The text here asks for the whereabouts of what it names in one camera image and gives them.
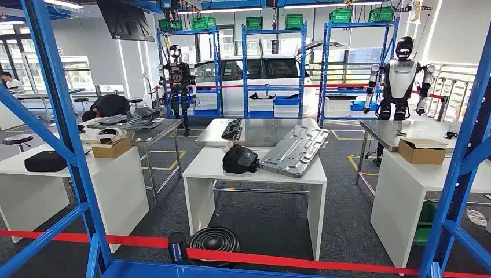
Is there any black plastic grille part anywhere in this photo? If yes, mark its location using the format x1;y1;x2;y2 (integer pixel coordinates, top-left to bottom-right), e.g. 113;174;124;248
221;118;244;141

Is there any silver metal panel part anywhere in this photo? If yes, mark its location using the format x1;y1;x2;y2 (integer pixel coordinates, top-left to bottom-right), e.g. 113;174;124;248
259;125;331;179

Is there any blue metal shelf rack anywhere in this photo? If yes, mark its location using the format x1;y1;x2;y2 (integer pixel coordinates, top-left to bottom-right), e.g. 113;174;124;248
240;22;309;120
156;27;224;120
317;17;401;127
0;0;491;278

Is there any steel table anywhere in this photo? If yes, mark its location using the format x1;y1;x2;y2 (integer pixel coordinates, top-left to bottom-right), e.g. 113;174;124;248
195;118;331;195
354;120;465;196
78;116;184;204

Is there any black welding helmet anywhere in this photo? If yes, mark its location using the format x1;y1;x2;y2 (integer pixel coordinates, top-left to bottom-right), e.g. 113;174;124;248
222;144;260;175

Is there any white storage bin stack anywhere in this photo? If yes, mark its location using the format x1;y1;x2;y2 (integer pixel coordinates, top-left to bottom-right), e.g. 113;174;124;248
248;98;274;113
324;97;356;118
192;94;219;111
273;105;299;118

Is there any white car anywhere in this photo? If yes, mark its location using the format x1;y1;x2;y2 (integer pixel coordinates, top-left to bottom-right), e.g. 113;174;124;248
186;39;348;118

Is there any white table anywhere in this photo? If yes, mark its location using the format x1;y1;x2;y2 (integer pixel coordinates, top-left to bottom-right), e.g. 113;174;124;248
182;145;328;262
0;144;151;254
370;148;491;269

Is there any black humanoid robot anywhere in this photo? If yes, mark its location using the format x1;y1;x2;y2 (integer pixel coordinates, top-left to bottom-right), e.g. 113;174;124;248
157;44;197;137

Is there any grey device stack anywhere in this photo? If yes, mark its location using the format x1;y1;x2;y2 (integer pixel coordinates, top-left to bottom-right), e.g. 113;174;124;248
124;107;166;129

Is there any black ribbed round base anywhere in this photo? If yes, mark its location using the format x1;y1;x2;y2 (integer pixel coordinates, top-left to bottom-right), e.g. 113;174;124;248
189;227;241;268

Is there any red barrier tape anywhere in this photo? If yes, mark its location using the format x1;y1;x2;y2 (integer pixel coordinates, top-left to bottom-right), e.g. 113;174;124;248
157;82;446;101
0;229;491;278

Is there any green plastic crate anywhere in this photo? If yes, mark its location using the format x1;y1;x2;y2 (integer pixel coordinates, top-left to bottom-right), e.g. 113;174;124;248
158;18;184;32
369;6;395;23
285;14;304;30
412;202;438;246
245;16;264;31
191;16;217;31
329;8;353;24

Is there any ceiling light strip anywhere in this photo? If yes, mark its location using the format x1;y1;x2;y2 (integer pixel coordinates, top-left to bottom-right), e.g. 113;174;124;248
177;6;263;15
284;1;379;9
43;0;84;9

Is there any open cardboard box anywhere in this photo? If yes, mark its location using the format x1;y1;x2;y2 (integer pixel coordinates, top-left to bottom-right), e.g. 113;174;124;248
397;138;449;166
91;137;132;159

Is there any blue overhead gantry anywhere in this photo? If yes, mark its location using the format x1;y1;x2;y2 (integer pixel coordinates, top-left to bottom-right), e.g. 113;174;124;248
0;0;388;23

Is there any grey laptop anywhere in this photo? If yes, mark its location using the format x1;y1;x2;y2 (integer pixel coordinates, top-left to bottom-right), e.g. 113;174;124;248
86;114;128;129

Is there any white headset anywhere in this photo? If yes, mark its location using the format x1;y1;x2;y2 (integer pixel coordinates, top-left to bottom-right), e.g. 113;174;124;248
78;127;127;146

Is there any person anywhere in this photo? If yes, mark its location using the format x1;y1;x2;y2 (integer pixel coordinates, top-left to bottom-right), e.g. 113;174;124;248
0;71;24;95
81;94;131;123

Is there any blue electric hoist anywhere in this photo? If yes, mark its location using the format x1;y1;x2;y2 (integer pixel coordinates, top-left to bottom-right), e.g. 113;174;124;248
159;0;182;22

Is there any white humanoid robot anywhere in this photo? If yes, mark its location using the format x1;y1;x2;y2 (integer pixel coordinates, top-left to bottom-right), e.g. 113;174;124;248
362;36;437;167

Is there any black hanging monitor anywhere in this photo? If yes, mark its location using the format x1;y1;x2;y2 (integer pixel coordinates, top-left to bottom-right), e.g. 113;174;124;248
96;0;155;42

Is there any black zip case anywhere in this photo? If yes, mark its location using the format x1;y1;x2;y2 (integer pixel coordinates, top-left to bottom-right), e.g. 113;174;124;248
24;150;69;173

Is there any long dark desk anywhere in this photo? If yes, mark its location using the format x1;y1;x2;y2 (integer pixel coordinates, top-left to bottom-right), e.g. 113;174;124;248
15;88;87;120

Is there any yellow hoist hook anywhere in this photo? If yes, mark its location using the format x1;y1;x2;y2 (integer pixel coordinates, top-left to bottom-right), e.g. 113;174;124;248
395;0;434;24

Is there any white slatted rack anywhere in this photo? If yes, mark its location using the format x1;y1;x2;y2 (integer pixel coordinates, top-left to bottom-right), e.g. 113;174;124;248
423;62;480;123

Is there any clear plastic bag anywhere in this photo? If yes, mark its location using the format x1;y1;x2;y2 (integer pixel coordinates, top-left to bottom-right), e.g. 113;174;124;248
466;208;489;227

